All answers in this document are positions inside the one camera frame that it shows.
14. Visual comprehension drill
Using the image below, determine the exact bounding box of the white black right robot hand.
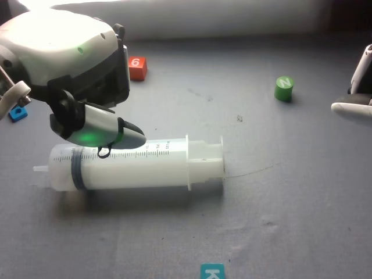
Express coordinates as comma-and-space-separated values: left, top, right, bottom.
330, 43, 372, 120

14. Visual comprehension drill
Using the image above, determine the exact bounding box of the large clear plastic syringe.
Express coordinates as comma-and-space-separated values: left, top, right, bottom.
33, 134, 225, 192

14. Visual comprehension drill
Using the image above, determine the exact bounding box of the green cylinder with letter N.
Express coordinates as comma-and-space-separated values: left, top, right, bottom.
273, 76, 295, 102

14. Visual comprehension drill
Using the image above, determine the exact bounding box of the grey table cloth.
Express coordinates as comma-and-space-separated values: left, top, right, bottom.
0, 31, 372, 279

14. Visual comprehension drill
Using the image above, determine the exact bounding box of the teal block with letter K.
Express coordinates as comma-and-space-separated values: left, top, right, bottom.
199, 263, 226, 279

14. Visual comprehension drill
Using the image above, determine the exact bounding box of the red block with number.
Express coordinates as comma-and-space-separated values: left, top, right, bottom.
128, 56, 148, 81

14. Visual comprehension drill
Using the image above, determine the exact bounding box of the blue block with holes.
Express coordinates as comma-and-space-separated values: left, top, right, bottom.
8, 104, 29, 123

